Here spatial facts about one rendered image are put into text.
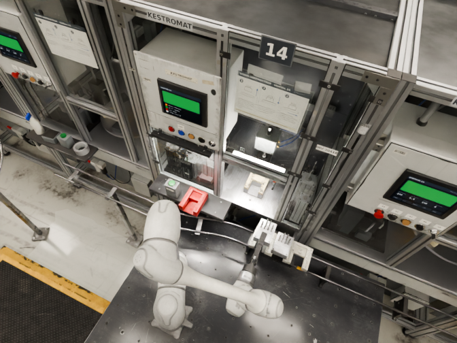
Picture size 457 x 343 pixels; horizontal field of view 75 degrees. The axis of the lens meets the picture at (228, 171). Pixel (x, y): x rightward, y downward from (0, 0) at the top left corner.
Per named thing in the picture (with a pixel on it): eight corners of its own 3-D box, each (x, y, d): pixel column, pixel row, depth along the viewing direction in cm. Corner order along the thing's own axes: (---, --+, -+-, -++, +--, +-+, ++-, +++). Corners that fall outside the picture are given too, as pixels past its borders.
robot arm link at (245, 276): (253, 286, 147) (257, 274, 150) (236, 278, 149) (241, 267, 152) (251, 289, 155) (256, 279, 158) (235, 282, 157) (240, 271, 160)
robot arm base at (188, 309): (184, 344, 165) (183, 342, 160) (149, 325, 169) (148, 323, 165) (199, 311, 175) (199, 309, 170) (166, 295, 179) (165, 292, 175)
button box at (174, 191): (166, 194, 194) (163, 184, 184) (172, 186, 198) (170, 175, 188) (176, 199, 192) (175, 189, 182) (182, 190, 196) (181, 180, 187)
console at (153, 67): (147, 129, 165) (128, 54, 128) (173, 99, 181) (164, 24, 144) (215, 155, 156) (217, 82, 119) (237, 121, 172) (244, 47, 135)
